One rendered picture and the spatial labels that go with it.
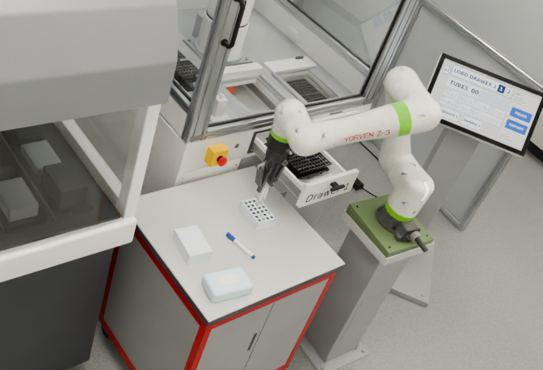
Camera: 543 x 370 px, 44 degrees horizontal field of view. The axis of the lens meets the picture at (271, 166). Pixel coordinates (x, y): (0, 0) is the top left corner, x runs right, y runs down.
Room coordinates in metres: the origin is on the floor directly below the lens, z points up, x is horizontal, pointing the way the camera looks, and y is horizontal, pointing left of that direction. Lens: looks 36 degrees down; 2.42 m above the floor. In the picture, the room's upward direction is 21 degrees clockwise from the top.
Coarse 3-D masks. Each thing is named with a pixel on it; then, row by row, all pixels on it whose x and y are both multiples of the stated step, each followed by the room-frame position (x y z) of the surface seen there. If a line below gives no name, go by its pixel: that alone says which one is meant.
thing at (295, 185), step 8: (256, 136) 2.26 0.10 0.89; (264, 136) 2.30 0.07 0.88; (256, 144) 2.23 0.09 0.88; (256, 152) 2.22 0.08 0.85; (264, 152) 2.19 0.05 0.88; (320, 152) 2.33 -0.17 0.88; (336, 168) 2.26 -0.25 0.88; (280, 176) 2.11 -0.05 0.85; (288, 176) 2.09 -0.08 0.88; (312, 176) 2.21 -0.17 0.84; (288, 184) 2.08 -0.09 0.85; (296, 184) 2.06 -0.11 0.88; (304, 184) 2.14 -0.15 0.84; (296, 192) 2.05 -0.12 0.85
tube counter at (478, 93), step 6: (474, 90) 2.91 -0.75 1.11; (480, 90) 2.91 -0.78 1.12; (474, 96) 2.89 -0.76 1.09; (480, 96) 2.90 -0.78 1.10; (486, 96) 2.90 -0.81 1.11; (492, 96) 2.91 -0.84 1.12; (498, 96) 2.91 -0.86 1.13; (492, 102) 2.89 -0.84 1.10; (498, 102) 2.90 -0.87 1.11; (504, 102) 2.90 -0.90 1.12; (504, 108) 2.88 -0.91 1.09
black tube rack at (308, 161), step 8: (264, 144) 2.25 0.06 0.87; (288, 160) 2.17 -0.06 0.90; (296, 160) 2.19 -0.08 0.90; (304, 160) 2.20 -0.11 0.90; (312, 160) 2.22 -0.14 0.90; (320, 160) 2.25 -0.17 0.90; (328, 160) 2.26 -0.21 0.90; (288, 168) 2.16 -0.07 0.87; (296, 168) 2.18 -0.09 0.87; (320, 168) 2.23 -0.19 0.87; (328, 168) 2.25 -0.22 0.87; (296, 176) 2.12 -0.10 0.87; (304, 176) 2.14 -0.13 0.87
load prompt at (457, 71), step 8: (456, 72) 2.94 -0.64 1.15; (464, 72) 2.95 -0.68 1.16; (472, 72) 2.96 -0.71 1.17; (472, 80) 2.94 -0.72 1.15; (480, 80) 2.94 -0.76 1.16; (488, 80) 2.95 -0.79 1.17; (488, 88) 2.93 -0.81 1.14; (496, 88) 2.93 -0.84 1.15; (504, 88) 2.94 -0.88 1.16; (512, 88) 2.95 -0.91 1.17
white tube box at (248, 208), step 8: (248, 200) 1.97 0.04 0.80; (256, 200) 1.99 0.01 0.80; (240, 208) 1.95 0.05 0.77; (248, 208) 1.93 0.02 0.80; (256, 208) 1.95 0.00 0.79; (264, 208) 1.96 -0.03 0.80; (248, 216) 1.91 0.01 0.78; (256, 216) 1.91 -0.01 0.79; (272, 216) 1.94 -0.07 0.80; (256, 224) 1.88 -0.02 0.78; (264, 224) 1.90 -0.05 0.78; (272, 224) 1.93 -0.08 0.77
